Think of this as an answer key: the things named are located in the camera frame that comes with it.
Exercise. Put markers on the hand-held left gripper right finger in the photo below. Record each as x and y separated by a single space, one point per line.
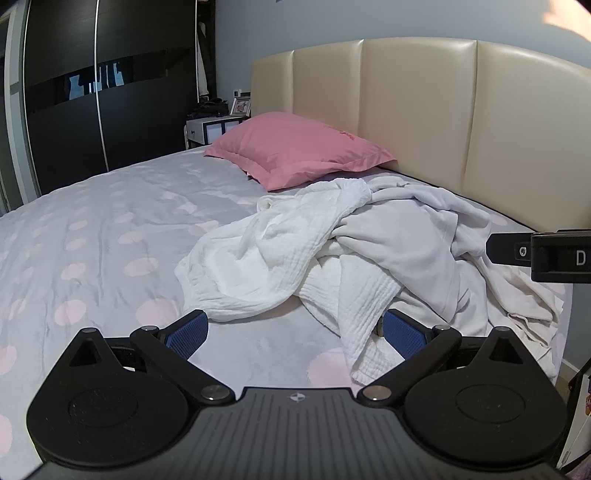
405 334

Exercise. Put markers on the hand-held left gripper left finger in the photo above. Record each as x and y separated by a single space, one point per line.
188 333

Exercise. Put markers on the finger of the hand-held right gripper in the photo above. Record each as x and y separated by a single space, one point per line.
508 249

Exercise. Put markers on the white crinkled garment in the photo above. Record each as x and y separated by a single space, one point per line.
360 295
258 249

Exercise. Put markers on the off-white fleece garment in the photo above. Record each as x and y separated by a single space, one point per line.
406 249

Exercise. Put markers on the white smooth garment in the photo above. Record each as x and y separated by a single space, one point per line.
517 295

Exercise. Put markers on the bed with pink dotted sheet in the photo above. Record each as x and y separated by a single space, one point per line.
92 207

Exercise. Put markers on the beige padded headboard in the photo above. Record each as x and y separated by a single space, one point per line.
415 101

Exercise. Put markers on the black and white nightstand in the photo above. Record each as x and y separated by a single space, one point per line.
203 131

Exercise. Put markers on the pink pillow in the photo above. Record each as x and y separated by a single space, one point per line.
300 143

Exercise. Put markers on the black sliding door wardrobe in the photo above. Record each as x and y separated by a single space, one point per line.
138 120

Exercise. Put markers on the dark bag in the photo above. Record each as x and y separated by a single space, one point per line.
208 108

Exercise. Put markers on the hanging light cloth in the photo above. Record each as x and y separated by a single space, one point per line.
202 64

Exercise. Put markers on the small picture frame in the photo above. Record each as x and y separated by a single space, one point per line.
240 106

